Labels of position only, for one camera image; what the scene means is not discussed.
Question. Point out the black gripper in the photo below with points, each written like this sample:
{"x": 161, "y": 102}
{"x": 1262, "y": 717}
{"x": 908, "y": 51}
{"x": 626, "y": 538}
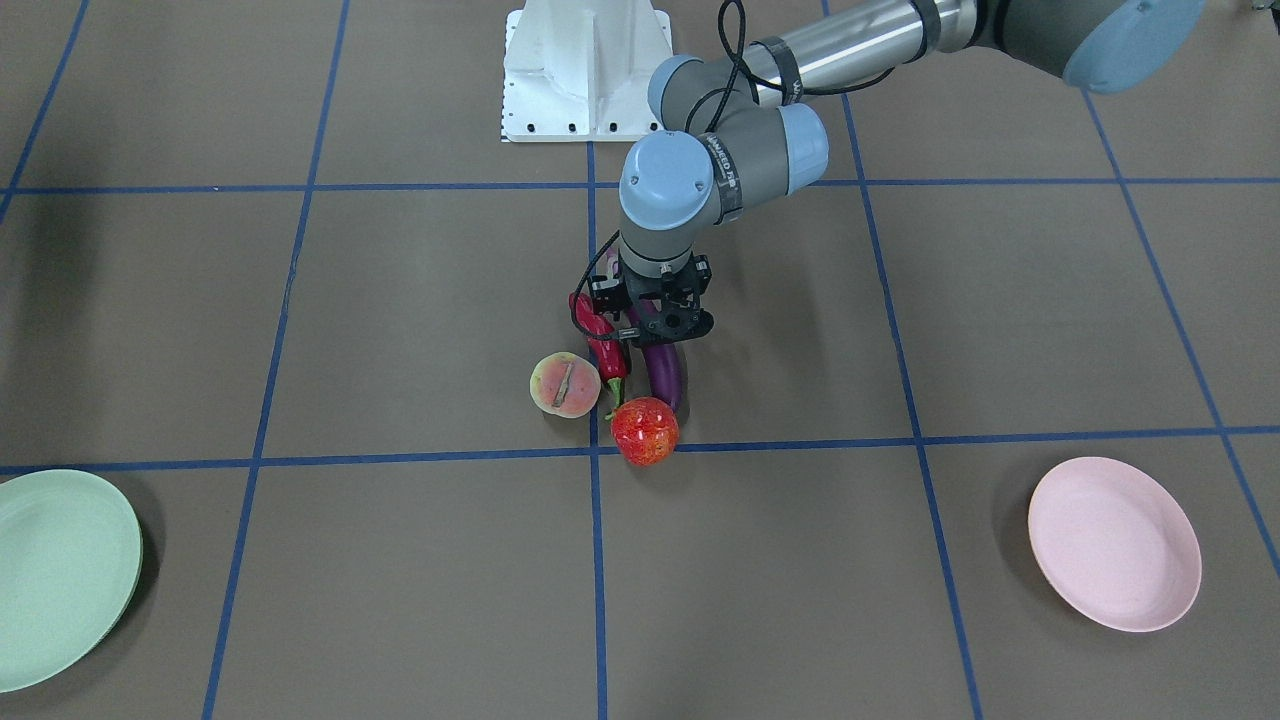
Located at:
{"x": 607, "y": 293}

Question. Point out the purple eggplant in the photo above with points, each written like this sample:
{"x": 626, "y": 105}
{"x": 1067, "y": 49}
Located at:
{"x": 665, "y": 373}

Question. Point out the red chili pepper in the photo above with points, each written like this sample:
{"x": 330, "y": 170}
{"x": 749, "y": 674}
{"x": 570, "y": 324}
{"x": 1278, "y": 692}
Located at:
{"x": 612, "y": 361}

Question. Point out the yellow pink peach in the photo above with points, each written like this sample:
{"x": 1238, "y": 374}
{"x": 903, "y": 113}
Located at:
{"x": 565, "y": 384}

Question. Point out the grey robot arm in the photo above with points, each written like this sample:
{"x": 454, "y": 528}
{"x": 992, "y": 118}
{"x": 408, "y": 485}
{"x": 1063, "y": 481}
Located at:
{"x": 738, "y": 132}

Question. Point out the pink plate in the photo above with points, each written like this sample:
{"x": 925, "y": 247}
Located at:
{"x": 1115, "y": 545}

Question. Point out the light green plate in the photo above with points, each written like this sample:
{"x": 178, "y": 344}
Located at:
{"x": 71, "y": 557}

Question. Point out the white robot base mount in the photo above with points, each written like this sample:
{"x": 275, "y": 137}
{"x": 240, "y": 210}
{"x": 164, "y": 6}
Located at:
{"x": 579, "y": 71}

